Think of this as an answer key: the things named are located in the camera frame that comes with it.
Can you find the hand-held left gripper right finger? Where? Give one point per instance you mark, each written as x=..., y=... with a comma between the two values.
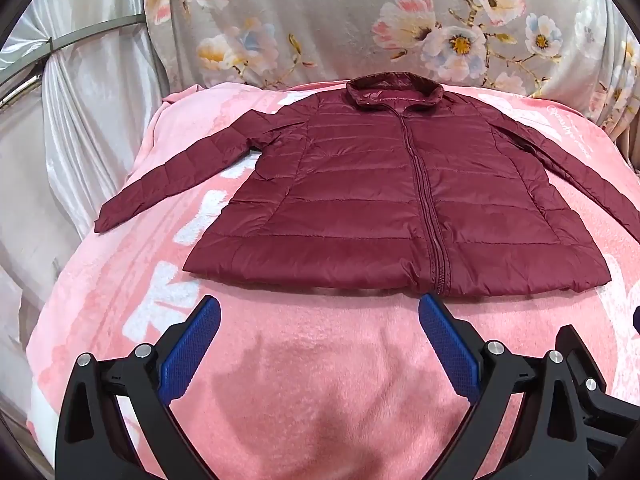
x=447, y=345

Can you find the white satin curtain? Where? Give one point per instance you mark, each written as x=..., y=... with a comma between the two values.
x=85, y=110

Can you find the maroon puffer jacket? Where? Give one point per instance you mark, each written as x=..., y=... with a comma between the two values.
x=350, y=185

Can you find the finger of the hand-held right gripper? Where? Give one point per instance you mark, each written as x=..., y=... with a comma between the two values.
x=582, y=360

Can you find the pink printed blanket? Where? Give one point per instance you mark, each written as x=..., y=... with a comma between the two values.
x=310, y=360

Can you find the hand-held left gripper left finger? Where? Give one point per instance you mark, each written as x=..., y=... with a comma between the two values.
x=192, y=340

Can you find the grey floral blanket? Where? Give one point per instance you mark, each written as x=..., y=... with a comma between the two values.
x=325, y=20

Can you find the silver metal curtain band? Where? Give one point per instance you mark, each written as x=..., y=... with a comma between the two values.
x=100, y=31

